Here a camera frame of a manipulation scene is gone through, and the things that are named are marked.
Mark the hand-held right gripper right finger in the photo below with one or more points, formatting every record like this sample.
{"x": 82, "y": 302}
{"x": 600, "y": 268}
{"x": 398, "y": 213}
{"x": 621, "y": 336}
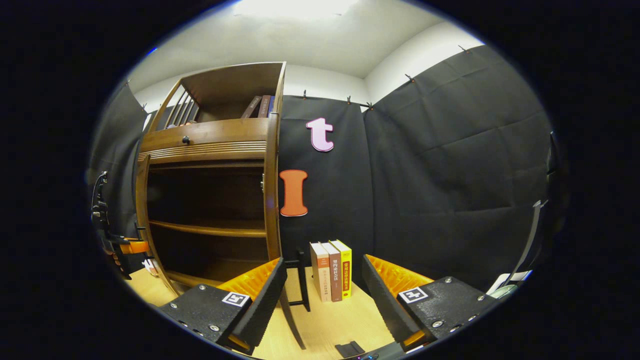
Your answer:
{"x": 385, "y": 305}

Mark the yellow book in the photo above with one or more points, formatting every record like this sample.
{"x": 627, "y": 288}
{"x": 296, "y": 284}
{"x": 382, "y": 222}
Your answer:
{"x": 346, "y": 270}

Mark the wooden shoe cabinet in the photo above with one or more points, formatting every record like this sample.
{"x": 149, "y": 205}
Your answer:
{"x": 230, "y": 85}

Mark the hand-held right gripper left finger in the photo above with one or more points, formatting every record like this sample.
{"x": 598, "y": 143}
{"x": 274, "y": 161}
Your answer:
{"x": 262, "y": 305}

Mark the beige book with orange band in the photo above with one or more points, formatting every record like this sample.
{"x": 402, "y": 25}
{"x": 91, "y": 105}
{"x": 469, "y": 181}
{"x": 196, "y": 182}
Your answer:
{"x": 320, "y": 272}

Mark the black backdrop cloth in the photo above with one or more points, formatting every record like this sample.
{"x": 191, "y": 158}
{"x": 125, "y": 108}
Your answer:
{"x": 450, "y": 175}

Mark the maroon shelf book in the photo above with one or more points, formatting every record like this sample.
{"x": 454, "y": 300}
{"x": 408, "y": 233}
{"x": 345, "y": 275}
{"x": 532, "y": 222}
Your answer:
{"x": 264, "y": 106}

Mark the wooden shoe cabinet door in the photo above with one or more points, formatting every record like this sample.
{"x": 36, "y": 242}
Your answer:
{"x": 140, "y": 200}
{"x": 304, "y": 285}

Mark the large ceiling light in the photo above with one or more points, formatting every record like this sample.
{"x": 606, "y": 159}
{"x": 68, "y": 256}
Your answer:
{"x": 295, "y": 7}

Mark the thin grey stand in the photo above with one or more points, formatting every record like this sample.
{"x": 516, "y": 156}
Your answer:
{"x": 530, "y": 240}

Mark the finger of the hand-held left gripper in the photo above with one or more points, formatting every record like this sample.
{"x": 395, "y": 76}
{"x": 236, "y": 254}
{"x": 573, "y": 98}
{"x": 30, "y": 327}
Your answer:
{"x": 135, "y": 247}

